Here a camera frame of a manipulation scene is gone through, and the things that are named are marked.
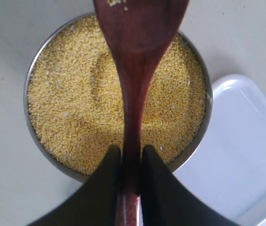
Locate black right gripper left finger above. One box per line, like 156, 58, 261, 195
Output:
29, 145, 121, 226

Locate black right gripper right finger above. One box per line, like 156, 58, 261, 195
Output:
140, 145, 236, 226

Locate dark red wooden spoon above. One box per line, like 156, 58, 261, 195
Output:
94, 0, 188, 226

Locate steel bowl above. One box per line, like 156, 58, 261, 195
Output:
23, 12, 212, 182

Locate yellow millet grains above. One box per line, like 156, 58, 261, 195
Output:
27, 0, 207, 176

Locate white plastic tray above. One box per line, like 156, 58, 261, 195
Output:
175, 74, 266, 226

